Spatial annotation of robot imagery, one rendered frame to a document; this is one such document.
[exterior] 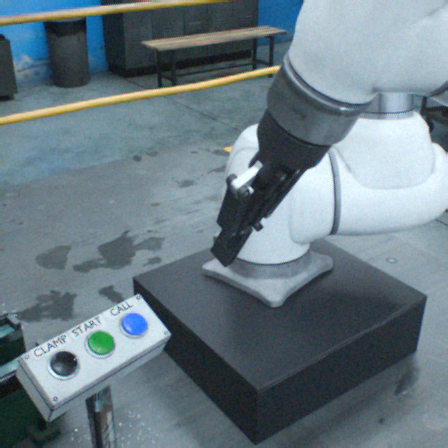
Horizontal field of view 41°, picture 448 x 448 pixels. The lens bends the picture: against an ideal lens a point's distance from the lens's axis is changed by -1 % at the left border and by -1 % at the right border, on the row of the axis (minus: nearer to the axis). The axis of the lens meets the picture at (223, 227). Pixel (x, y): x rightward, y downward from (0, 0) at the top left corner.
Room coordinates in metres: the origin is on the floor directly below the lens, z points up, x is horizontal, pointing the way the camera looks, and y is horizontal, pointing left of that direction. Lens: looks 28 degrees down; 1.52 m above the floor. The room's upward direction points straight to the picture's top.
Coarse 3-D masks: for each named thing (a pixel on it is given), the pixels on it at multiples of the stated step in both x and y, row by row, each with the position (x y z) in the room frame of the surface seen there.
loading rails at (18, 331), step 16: (0, 320) 0.78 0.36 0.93; (16, 320) 0.78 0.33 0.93; (0, 336) 0.75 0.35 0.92; (16, 336) 0.77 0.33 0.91; (0, 352) 0.75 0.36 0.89; (16, 352) 0.76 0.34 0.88; (0, 368) 0.68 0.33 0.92; (16, 368) 0.67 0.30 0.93; (0, 384) 0.64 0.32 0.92; (16, 384) 0.66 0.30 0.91; (0, 400) 0.64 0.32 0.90; (16, 400) 0.65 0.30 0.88; (32, 400) 0.67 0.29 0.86; (0, 416) 0.63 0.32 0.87; (16, 416) 0.65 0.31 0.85; (32, 416) 0.67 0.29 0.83; (0, 432) 0.63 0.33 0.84; (16, 432) 0.65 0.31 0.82; (32, 432) 0.65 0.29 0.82; (48, 432) 0.65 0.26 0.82
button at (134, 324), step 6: (126, 318) 0.59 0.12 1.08; (132, 318) 0.59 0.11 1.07; (138, 318) 0.60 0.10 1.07; (144, 318) 0.60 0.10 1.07; (126, 324) 0.58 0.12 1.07; (132, 324) 0.59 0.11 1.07; (138, 324) 0.59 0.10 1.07; (144, 324) 0.59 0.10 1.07; (126, 330) 0.58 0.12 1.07; (132, 330) 0.58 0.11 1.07; (138, 330) 0.58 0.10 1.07; (144, 330) 0.58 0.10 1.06
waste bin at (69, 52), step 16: (48, 32) 5.56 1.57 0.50; (64, 32) 5.53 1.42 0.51; (80, 32) 5.62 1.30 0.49; (48, 48) 5.62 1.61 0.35; (64, 48) 5.53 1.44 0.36; (80, 48) 5.61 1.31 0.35; (64, 64) 5.54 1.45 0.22; (80, 64) 5.60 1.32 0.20; (64, 80) 5.55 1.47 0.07; (80, 80) 5.59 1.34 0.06
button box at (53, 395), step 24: (120, 312) 0.60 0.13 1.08; (144, 312) 0.61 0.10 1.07; (72, 336) 0.55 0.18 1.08; (120, 336) 0.57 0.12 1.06; (144, 336) 0.58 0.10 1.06; (168, 336) 0.59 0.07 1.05; (24, 360) 0.51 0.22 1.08; (48, 360) 0.52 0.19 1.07; (96, 360) 0.54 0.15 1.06; (120, 360) 0.54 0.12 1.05; (144, 360) 0.58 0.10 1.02; (24, 384) 0.52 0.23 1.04; (48, 384) 0.49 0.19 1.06; (72, 384) 0.50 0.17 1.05; (96, 384) 0.52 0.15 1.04; (48, 408) 0.48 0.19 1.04
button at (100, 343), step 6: (90, 336) 0.56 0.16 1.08; (96, 336) 0.56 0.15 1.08; (102, 336) 0.56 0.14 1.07; (108, 336) 0.56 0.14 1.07; (90, 342) 0.55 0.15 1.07; (96, 342) 0.55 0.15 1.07; (102, 342) 0.55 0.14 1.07; (108, 342) 0.55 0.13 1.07; (90, 348) 0.54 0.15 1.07; (96, 348) 0.54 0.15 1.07; (102, 348) 0.55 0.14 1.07; (108, 348) 0.55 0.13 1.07; (102, 354) 0.54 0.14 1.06
